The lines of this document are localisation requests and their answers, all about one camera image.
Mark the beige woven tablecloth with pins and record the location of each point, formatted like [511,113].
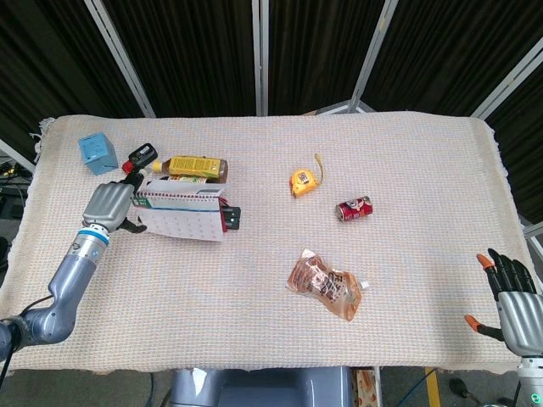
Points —
[263,263]

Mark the white spiral desk calendar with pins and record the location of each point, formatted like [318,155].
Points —
[182,220]

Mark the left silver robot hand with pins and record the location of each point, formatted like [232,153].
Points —
[108,203]

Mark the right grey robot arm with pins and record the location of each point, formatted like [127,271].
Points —
[530,377]

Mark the yellow tape measure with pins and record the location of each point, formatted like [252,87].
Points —
[303,180]

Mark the black red handheld tool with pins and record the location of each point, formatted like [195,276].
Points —
[142,154]

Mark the tea bottle yellow label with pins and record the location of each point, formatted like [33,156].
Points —
[191,166]

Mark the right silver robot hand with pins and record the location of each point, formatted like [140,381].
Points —
[522,318]

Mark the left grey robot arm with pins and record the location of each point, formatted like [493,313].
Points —
[72,275]

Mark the brown drink pouch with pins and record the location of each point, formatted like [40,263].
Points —
[326,284]

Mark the blue paper box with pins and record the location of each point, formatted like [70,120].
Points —
[97,152]

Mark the dark folding screen panel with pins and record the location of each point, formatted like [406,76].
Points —
[445,51]
[526,148]
[191,51]
[318,46]
[38,63]

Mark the red drink can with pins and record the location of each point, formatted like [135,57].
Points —
[355,208]

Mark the grey robot torso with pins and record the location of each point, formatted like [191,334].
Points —
[263,388]

